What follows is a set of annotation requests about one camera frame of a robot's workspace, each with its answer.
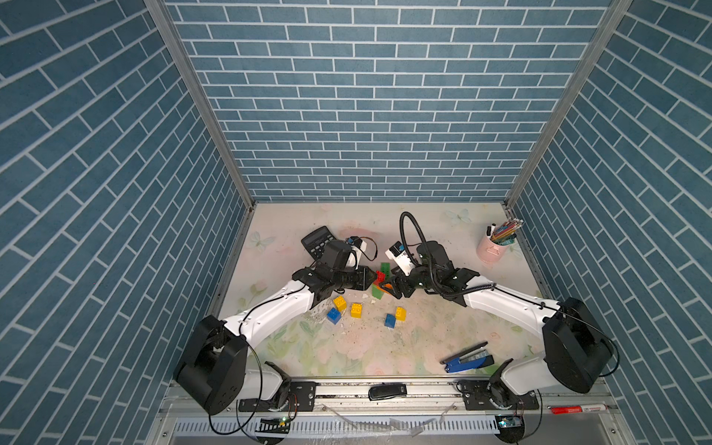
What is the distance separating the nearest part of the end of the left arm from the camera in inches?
24.0

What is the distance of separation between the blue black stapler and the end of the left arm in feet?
1.13

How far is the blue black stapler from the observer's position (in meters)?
0.79
